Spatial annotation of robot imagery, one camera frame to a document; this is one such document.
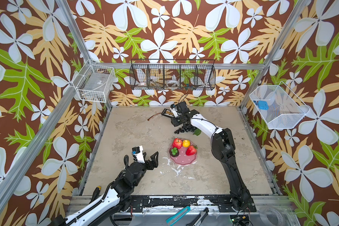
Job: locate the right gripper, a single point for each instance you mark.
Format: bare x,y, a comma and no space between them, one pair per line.
173,122

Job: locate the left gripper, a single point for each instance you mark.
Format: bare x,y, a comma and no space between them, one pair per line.
154,163

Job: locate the dark grape bunch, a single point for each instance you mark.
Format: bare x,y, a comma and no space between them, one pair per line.
185,128

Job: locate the yellow lemon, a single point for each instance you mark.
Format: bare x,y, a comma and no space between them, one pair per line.
186,143

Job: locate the red apple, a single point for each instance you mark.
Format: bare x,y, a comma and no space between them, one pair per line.
177,143

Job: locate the red strawberry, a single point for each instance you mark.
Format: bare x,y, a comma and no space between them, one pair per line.
191,150

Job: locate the pink dotted plate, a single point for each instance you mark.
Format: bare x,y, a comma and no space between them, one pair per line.
183,159

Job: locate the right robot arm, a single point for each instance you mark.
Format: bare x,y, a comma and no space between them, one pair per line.
222,148

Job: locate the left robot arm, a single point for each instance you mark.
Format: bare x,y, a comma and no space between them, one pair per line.
116,198

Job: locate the black tray with items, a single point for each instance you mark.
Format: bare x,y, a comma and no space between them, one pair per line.
167,113

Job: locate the green leaf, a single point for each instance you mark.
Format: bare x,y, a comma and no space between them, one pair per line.
197,132

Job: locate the black yellow screwdriver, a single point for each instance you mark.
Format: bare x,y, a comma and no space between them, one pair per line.
96,193

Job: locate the teal utility knife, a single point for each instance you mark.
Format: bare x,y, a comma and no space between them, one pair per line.
175,218

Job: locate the blue object in basket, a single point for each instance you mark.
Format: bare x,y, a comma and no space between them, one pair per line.
262,105

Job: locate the black grey tool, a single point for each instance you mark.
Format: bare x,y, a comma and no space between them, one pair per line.
200,218

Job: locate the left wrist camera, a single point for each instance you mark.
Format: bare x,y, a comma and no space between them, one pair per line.
137,153

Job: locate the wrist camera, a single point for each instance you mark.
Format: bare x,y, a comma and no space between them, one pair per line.
137,153
174,110

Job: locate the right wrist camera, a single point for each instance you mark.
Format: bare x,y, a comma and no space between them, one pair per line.
174,110

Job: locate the black wire basket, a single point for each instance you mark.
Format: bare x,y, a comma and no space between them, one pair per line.
172,74

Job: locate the white wire basket left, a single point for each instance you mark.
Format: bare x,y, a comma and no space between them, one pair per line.
93,82

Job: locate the white wire basket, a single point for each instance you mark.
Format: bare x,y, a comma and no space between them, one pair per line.
286,109
93,82

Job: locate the white wire basket right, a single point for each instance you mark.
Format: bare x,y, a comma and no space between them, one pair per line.
286,109

